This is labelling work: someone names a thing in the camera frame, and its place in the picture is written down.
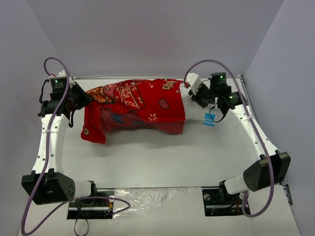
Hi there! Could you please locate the white pillow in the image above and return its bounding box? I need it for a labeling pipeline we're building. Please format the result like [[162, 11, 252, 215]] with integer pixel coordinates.
[[180, 83, 210, 121]]

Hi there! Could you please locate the red printed pillowcase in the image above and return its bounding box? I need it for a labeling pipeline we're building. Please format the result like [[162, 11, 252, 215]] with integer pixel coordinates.
[[81, 79, 186, 144]]

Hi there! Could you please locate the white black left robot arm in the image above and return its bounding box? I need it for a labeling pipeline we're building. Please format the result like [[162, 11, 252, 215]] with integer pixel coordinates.
[[22, 76, 99, 206]]

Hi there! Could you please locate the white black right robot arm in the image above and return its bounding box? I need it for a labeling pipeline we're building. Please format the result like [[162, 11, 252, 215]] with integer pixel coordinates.
[[185, 73, 291, 203]]

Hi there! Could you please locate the blue white pillow label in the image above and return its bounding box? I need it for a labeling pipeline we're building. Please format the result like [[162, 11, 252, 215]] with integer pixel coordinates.
[[203, 112, 216, 127]]

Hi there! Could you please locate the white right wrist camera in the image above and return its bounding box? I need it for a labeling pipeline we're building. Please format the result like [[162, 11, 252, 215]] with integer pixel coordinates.
[[184, 73, 202, 95]]

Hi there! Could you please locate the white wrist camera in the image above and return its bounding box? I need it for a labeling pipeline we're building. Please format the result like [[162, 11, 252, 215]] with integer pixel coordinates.
[[48, 70, 75, 87], [184, 73, 202, 95]]

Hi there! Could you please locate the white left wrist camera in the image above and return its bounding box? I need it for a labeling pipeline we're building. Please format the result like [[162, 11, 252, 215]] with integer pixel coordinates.
[[48, 70, 75, 87]]

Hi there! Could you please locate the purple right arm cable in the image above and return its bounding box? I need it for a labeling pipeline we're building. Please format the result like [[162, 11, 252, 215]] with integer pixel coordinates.
[[183, 59, 275, 218]]

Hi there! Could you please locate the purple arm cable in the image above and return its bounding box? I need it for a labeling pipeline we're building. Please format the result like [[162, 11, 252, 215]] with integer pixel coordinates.
[[21, 57, 131, 236], [183, 59, 275, 218]]

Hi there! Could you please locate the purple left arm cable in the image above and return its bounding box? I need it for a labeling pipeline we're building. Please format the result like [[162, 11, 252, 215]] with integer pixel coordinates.
[[21, 57, 131, 236]]

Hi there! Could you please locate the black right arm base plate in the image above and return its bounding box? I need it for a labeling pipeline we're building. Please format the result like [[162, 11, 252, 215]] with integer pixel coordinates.
[[202, 187, 244, 217]]

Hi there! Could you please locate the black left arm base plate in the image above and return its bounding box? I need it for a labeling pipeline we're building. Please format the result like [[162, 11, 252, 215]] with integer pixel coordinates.
[[66, 199, 114, 220]]

